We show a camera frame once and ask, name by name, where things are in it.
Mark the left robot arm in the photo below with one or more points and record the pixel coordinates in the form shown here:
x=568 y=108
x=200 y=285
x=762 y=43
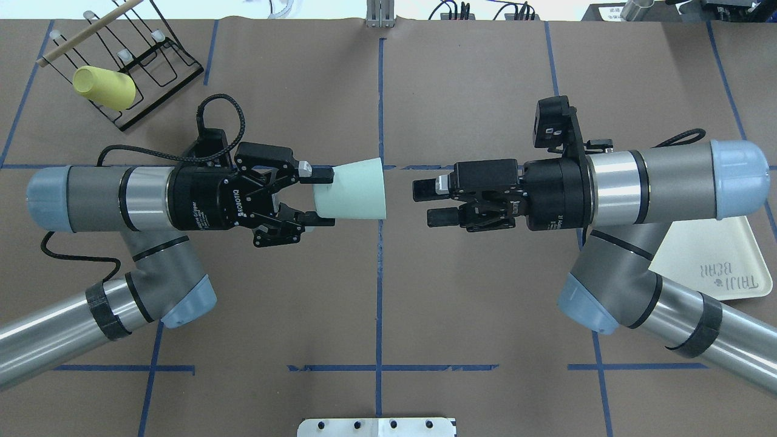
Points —
x=138 y=220

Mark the black wire cup rack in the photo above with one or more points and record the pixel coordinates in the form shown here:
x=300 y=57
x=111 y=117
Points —
x=121 y=41

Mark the cream bear tray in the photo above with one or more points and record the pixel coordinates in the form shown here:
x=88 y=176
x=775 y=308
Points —
x=720 y=258

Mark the aluminium frame post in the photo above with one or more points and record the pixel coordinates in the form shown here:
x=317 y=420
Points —
x=380 y=14

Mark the yellow cup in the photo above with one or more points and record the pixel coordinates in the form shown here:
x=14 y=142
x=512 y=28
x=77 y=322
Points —
x=110 y=89

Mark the brown paper table cover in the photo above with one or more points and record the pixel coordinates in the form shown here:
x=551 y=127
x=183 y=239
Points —
x=393 y=319

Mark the pale green cup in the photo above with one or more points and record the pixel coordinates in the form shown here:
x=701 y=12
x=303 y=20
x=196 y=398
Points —
x=357 y=192

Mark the white camera pole base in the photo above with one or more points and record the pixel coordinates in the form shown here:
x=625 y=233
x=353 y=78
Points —
x=404 y=426

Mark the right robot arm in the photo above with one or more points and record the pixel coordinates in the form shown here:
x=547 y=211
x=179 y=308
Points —
x=662 y=234

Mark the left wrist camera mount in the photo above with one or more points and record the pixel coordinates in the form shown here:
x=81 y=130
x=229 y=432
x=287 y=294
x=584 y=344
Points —
x=208 y=143

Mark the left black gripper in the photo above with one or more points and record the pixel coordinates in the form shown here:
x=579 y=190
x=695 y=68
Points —
x=200 y=198

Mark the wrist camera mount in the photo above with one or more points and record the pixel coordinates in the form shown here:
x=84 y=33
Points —
x=557 y=129
x=208 y=143

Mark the silver metal cylinder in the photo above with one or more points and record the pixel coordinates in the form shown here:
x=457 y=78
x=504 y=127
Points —
x=636 y=10

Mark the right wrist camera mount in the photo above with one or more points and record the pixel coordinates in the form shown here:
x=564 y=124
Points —
x=557 y=129

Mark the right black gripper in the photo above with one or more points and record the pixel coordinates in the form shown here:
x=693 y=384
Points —
x=552 y=195

